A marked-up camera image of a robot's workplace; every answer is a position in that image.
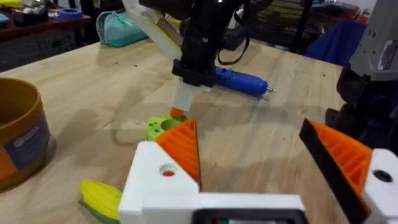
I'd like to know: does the blue electric screwdriver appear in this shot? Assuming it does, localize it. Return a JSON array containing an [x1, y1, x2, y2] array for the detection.
[[214, 66, 277, 98]]

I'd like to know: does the blue tape roll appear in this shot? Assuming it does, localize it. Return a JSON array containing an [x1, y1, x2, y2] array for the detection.
[[57, 7, 83, 21]]

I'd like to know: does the blue cloth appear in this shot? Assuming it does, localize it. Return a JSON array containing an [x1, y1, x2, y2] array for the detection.
[[305, 19, 368, 67]]

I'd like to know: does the black cable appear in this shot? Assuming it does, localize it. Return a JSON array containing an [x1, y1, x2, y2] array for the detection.
[[216, 11, 251, 67]]

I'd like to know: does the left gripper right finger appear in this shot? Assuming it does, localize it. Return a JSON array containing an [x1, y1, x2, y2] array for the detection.
[[298, 118, 398, 224]]

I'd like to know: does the brown toy tub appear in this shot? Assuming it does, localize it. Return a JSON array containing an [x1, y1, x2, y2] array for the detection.
[[0, 77, 51, 191]]

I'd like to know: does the yellow corn toy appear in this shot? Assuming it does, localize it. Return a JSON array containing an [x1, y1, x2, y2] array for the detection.
[[78, 179, 124, 224]]

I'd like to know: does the upright flat wrist plate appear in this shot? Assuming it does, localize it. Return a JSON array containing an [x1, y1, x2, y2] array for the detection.
[[121, 0, 184, 62]]

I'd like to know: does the dark wooden side table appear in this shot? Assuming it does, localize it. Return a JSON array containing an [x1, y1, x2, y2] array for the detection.
[[0, 11, 93, 43]]

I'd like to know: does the teal zip bag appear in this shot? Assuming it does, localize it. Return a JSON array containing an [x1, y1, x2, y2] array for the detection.
[[96, 10, 149, 49]]

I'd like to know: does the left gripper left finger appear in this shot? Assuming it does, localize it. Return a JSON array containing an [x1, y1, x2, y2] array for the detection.
[[118, 118, 202, 224]]

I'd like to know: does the green disc with holes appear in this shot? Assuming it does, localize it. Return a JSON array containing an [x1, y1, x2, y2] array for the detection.
[[145, 114, 188, 142]]

